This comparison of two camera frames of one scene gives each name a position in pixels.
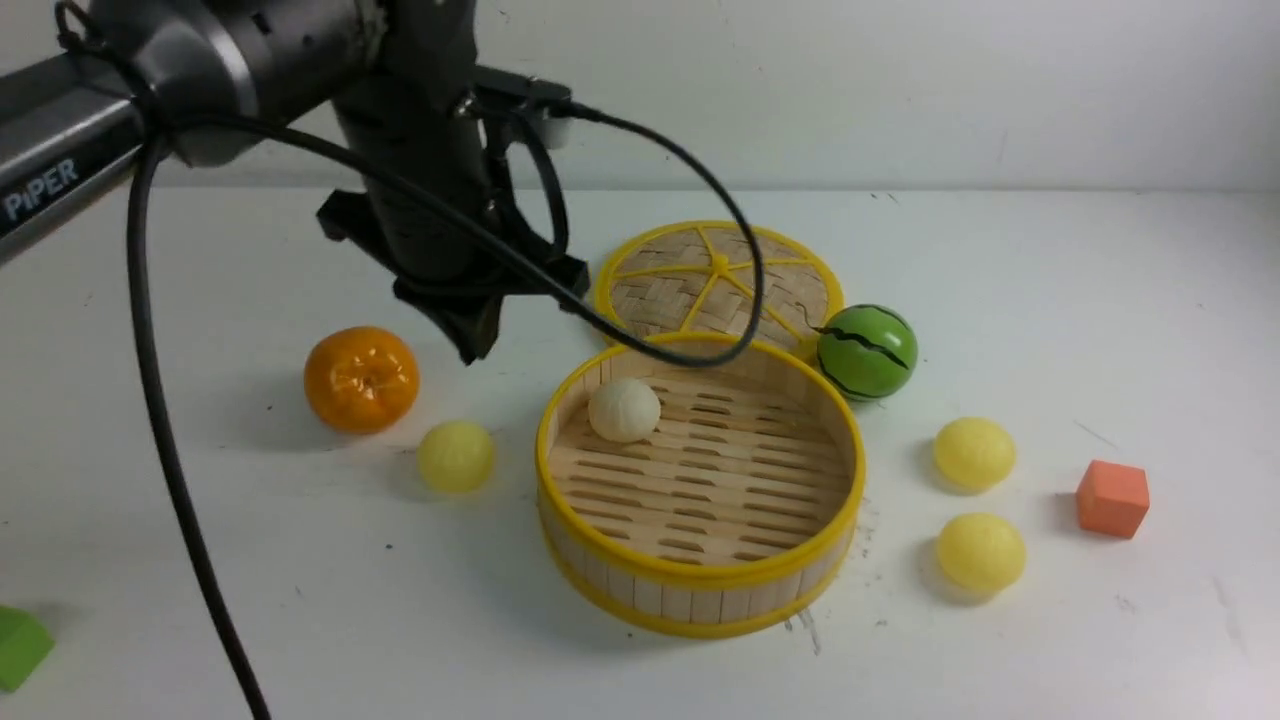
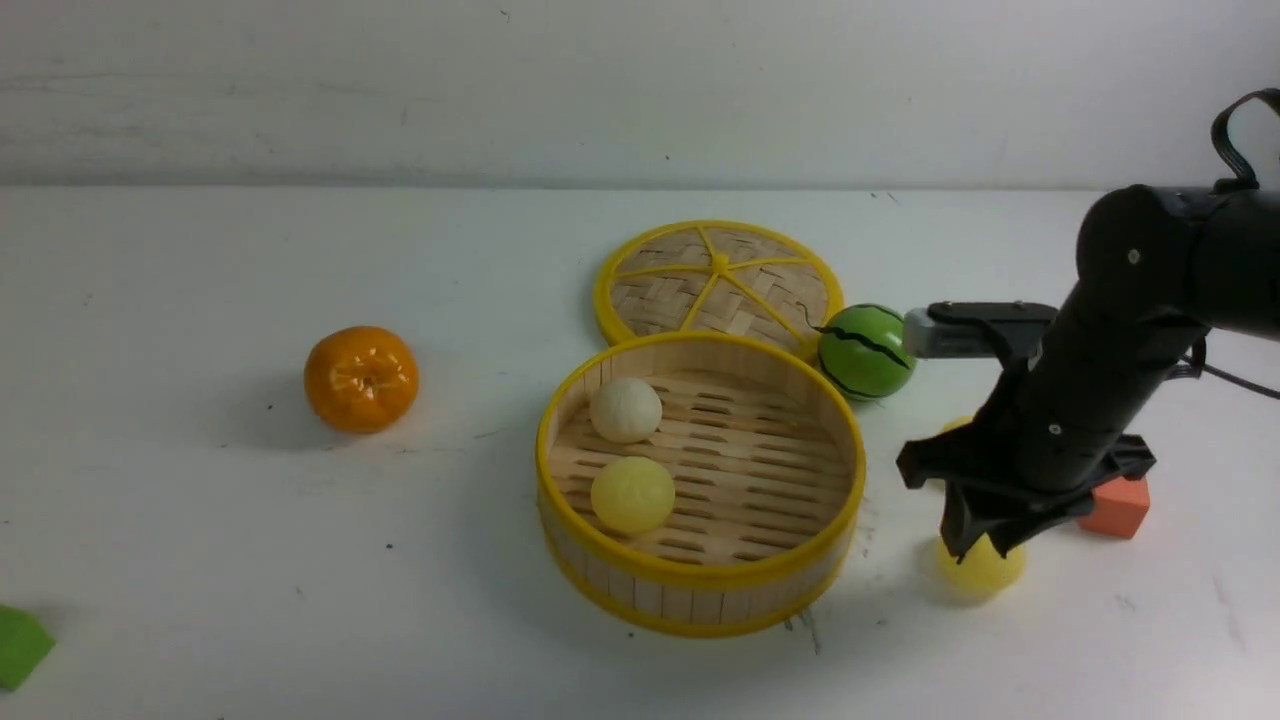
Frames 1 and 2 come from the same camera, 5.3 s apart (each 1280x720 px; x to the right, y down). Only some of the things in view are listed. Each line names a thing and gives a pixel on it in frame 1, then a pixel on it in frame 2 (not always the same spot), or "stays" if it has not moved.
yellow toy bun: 454,456 to 632,495
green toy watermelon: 866,351 stays
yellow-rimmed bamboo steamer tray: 735,513 stays
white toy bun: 624,410 stays
